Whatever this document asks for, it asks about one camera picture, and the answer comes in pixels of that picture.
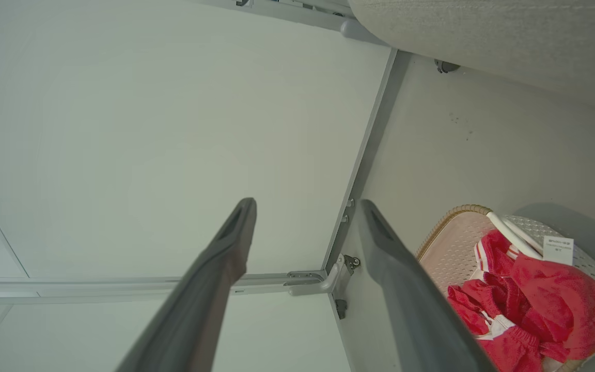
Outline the grey fabric sofa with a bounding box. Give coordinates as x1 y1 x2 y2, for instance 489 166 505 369
348 0 595 109

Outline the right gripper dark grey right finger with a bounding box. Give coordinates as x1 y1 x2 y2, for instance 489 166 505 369
355 199 497 372

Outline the red jersey black white lettering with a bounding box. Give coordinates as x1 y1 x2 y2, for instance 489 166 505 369
446 229 572 372

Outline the white basket handle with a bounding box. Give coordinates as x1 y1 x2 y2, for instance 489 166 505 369
486 211 546 259

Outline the white perforated laundry basket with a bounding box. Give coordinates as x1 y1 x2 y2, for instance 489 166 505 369
415 204 595 372

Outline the white printed basket label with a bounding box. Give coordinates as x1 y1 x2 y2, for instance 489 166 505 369
543 236 574 267

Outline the long grey partition foot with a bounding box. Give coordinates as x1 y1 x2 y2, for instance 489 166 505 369
285 254 352 298

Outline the red garment white trim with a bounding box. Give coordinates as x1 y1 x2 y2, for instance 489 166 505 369
512 252 595 362

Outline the upright double grey partition foot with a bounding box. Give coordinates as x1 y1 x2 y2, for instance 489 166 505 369
340 18 388 47

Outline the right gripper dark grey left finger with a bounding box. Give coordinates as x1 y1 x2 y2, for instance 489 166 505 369
116 197 257 372

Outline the grey partition base rail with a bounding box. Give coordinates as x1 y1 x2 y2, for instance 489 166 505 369
323 48 399 272

